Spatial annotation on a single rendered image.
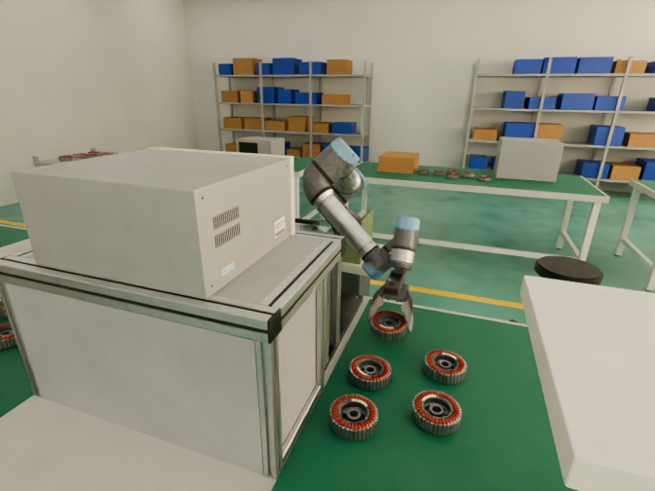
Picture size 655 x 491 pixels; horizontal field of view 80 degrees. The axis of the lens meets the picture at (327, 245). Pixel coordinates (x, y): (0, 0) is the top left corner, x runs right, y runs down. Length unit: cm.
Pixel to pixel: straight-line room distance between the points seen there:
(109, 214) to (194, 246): 18
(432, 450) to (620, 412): 58
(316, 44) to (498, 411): 762
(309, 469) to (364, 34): 752
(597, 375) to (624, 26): 756
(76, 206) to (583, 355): 83
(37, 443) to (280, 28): 800
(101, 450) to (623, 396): 94
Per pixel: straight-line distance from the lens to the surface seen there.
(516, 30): 771
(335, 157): 141
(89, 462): 105
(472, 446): 101
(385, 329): 120
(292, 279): 79
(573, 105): 722
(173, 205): 71
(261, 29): 871
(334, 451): 94
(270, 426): 81
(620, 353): 55
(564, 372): 48
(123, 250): 83
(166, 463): 98
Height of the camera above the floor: 147
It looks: 21 degrees down
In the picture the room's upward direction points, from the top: 1 degrees clockwise
